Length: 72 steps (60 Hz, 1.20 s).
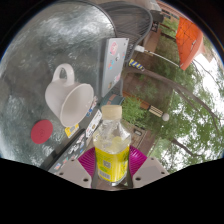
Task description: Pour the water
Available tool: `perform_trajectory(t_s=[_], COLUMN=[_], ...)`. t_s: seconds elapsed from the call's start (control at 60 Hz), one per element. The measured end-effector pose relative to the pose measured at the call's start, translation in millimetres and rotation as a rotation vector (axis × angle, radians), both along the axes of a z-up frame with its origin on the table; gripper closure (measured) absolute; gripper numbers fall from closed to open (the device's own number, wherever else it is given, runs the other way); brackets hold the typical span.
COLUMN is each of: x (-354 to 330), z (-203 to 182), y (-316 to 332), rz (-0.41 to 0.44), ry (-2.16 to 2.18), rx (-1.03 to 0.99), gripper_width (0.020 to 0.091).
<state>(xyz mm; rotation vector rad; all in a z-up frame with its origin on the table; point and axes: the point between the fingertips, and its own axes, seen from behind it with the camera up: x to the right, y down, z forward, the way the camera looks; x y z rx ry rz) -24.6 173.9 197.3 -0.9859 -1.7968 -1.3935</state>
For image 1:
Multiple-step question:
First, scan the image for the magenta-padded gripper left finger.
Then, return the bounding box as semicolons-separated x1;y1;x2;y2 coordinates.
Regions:
58;146;98;190

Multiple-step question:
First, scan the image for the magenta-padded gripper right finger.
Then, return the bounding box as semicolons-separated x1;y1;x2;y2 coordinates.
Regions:
128;145;170;189

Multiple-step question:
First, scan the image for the yellow-labelled clear drink bottle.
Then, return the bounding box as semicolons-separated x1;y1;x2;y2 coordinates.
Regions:
92;104;132;188

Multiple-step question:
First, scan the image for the yellow card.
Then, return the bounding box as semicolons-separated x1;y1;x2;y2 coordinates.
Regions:
64;123;80;139

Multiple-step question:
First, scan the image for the flat round red coaster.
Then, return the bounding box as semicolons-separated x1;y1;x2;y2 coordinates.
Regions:
30;119;54;145

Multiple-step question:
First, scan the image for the white sticker sheet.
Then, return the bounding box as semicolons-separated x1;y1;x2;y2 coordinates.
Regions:
85;109;103;139

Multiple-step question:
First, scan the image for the white ceramic mug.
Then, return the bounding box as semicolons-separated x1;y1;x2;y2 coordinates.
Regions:
44;63;95;128

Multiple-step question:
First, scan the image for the brown-trunked tree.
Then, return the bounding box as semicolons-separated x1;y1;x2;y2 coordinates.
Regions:
123;66;224;141

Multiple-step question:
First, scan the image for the blue yellow striped cone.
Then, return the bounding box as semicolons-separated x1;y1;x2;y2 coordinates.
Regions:
128;58;146;72

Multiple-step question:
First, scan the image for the silver laptop with stickers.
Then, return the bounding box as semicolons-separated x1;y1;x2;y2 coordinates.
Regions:
100;37;130;98

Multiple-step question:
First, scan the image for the orange canopy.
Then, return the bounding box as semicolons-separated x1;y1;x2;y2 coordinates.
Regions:
175;16;205;71

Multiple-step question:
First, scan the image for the grey wicker chair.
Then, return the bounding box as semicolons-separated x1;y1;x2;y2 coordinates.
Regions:
99;1;154;64

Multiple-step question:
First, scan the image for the globe-topped lamp post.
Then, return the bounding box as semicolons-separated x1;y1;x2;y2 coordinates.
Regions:
139;101;170;123

